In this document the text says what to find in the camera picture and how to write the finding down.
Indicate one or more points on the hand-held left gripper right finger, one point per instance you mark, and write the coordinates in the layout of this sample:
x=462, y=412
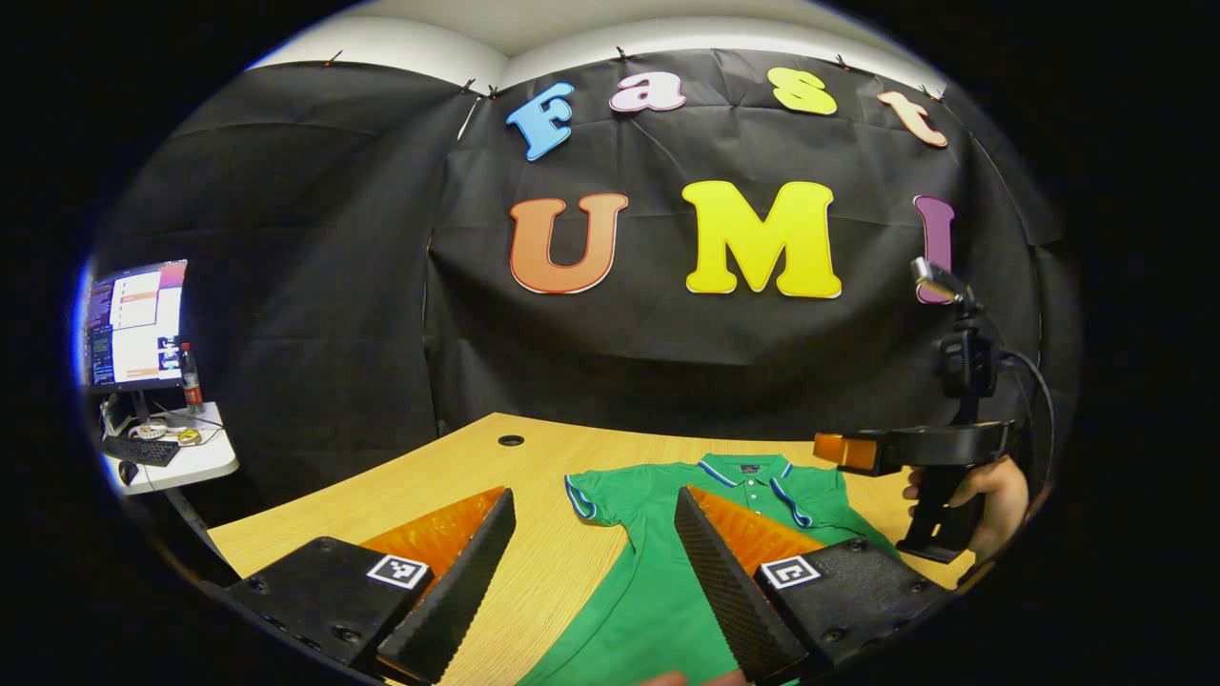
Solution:
x=724, y=581

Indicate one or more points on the black keyboard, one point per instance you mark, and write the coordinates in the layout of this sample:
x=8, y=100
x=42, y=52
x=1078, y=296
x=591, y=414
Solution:
x=143, y=450

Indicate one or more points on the green T-shirt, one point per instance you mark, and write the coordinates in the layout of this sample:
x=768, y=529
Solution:
x=658, y=591

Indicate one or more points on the black computer mouse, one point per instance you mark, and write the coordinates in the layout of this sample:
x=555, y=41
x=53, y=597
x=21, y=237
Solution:
x=128, y=473

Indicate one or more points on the red drink bottle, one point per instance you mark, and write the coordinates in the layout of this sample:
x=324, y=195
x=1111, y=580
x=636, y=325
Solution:
x=192, y=376

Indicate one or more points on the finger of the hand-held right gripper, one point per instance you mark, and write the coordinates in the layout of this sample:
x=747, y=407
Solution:
x=848, y=453

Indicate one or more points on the computer monitor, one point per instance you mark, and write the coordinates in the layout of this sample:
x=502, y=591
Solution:
x=138, y=324

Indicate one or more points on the white side table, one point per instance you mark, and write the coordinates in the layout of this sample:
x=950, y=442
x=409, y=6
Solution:
x=205, y=462

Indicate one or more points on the black backdrop cloth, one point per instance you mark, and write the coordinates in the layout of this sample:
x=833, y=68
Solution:
x=381, y=286

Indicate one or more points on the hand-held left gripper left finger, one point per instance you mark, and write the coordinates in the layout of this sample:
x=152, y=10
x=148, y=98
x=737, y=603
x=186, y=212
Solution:
x=462, y=591

